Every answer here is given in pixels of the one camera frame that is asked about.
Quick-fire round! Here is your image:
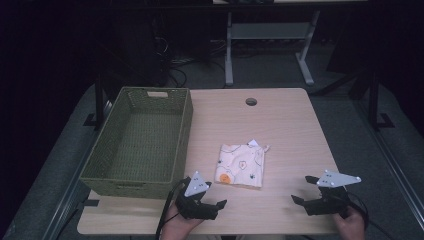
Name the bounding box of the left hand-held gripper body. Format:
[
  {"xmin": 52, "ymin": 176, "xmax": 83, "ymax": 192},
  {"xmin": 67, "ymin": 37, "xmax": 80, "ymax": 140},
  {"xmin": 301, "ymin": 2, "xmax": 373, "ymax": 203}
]
[{"xmin": 174, "ymin": 170, "xmax": 216, "ymax": 221}]

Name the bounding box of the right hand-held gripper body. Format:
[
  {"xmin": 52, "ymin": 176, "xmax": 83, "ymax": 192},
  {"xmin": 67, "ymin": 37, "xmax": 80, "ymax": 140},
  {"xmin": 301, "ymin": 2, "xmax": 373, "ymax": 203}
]
[{"xmin": 303, "ymin": 169, "xmax": 363, "ymax": 217}]

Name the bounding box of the cream egg print cloth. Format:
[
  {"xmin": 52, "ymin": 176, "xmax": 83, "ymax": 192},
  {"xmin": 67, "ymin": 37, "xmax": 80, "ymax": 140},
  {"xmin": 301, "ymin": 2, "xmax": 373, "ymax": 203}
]
[{"xmin": 213, "ymin": 138, "xmax": 271, "ymax": 191}]

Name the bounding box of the green woven basket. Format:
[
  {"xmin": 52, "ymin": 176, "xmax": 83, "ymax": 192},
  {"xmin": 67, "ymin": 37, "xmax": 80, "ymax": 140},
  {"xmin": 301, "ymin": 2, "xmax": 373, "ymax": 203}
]
[{"xmin": 79, "ymin": 86, "xmax": 195, "ymax": 201}]

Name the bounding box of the person's left hand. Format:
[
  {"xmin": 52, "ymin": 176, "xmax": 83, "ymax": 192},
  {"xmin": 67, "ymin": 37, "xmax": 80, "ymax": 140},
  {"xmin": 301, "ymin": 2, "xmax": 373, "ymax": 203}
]
[{"xmin": 161, "ymin": 202, "xmax": 203, "ymax": 240}]

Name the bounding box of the person's right hand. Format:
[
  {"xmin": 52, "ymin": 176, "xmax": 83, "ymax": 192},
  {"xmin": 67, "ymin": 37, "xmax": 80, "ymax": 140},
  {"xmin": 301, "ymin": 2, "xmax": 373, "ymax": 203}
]
[{"xmin": 332, "ymin": 205, "xmax": 367, "ymax": 240}]

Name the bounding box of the black metal stand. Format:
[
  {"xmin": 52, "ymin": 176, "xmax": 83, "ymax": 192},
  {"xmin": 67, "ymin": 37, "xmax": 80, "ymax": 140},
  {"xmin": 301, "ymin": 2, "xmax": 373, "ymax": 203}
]
[
  {"xmin": 82, "ymin": 72, "xmax": 112, "ymax": 132},
  {"xmin": 365, "ymin": 71, "xmax": 396, "ymax": 132}
]

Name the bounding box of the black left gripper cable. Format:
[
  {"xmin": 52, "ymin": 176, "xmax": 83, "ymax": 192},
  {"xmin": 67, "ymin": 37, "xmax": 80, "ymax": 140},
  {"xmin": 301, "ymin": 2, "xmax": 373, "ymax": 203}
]
[{"xmin": 154, "ymin": 177, "xmax": 192, "ymax": 240}]

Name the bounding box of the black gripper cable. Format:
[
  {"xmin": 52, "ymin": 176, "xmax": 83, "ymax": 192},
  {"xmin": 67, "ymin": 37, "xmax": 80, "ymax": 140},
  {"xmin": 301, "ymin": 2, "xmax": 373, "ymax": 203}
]
[
  {"xmin": 346, "ymin": 190, "xmax": 372, "ymax": 232},
  {"xmin": 154, "ymin": 177, "xmax": 192, "ymax": 240}
]

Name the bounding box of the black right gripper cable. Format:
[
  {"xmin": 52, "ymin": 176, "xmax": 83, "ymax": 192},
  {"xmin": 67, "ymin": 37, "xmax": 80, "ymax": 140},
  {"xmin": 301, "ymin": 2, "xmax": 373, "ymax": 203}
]
[{"xmin": 346, "ymin": 190, "xmax": 372, "ymax": 232}]

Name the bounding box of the tangle of black floor cables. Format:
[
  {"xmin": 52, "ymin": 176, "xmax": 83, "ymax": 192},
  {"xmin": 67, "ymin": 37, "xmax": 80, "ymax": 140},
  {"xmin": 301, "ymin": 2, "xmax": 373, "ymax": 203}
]
[{"xmin": 151, "ymin": 34, "xmax": 228, "ymax": 88}]

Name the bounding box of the grey metal desk frame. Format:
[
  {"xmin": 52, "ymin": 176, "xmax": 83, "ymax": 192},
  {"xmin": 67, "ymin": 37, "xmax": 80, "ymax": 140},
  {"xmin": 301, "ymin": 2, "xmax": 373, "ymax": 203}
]
[{"xmin": 224, "ymin": 9, "xmax": 322, "ymax": 87}]

